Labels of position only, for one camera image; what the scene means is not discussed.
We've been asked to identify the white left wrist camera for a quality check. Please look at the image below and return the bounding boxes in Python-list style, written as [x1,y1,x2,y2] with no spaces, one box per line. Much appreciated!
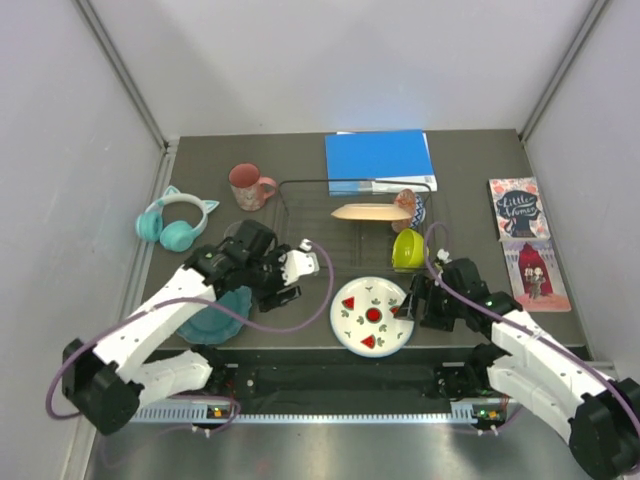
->
[281,239,320,286]

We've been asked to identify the black wire dish rack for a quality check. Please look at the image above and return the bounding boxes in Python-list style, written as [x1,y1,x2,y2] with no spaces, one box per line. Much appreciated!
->
[273,178,434,274]

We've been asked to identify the red illustrated book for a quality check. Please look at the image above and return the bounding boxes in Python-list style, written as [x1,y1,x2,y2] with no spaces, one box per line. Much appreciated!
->
[502,240,571,313]

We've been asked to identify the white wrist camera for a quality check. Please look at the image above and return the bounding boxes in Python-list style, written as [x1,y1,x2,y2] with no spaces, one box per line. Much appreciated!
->
[434,249,452,270]
[281,239,320,286]

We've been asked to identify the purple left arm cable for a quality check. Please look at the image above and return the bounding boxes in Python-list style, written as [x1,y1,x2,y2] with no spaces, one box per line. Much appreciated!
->
[45,240,335,435]

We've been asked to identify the Little Women book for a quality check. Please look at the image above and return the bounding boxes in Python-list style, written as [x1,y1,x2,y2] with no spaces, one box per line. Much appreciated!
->
[488,177,551,242]

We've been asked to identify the pink ghost mug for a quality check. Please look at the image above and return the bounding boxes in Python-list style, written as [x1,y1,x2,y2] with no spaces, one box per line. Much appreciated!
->
[228,163,278,212]

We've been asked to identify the lime green bowl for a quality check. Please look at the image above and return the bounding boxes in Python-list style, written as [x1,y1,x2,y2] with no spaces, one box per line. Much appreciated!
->
[391,228,429,271]

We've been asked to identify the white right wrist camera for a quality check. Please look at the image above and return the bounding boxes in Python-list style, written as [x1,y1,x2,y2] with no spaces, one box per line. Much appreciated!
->
[434,249,452,270]

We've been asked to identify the teal scalloped plate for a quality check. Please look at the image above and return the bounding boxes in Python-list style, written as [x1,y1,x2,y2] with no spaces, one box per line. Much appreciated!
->
[176,287,252,345]

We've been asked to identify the white slotted cable duct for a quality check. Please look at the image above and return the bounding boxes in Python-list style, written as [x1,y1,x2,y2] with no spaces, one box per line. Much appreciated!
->
[132,399,506,425]

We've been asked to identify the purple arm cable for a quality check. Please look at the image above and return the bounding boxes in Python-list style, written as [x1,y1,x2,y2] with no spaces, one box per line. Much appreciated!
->
[423,221,640,435]
[45,240,335,435]

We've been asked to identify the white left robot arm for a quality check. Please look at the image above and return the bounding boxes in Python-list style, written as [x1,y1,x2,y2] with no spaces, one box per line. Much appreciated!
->
[51,220,319,436]

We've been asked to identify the clear plastic cup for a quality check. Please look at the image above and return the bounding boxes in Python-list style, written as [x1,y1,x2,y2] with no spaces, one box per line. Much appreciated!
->
[224,221,246,243]

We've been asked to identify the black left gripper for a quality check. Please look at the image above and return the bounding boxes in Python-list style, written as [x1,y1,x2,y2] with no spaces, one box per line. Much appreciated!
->
[243,244,300,311]

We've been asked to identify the blue folder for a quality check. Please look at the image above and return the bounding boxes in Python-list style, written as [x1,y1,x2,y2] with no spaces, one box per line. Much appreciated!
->
[325,130,438,196]

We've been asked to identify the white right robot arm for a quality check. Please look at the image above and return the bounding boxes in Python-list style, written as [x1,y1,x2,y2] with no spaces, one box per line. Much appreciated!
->
[392,258,639,479]

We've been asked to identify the red patterned small bowl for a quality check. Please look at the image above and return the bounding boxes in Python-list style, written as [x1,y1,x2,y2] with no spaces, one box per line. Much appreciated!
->
[391,189,426,233]

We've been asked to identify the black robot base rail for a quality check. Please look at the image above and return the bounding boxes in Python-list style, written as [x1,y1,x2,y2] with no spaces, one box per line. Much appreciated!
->
[144,347,501,416]

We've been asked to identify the teal cat ear headphones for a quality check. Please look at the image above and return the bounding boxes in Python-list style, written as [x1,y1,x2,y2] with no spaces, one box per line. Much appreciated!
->
[136,184,221,252]

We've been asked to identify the peach bird plate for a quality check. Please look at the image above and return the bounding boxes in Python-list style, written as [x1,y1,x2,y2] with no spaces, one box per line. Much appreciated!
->
[331,203,413,222]

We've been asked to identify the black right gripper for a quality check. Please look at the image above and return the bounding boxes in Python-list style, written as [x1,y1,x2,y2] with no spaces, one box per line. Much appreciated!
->
[394,274,466,331]

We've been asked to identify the white watermelon plate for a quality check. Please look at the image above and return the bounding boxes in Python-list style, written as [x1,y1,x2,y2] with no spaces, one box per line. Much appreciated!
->
[329,276,414,358]

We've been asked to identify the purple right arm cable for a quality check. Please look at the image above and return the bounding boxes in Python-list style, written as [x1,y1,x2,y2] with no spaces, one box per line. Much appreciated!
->
[423,221,640,435]

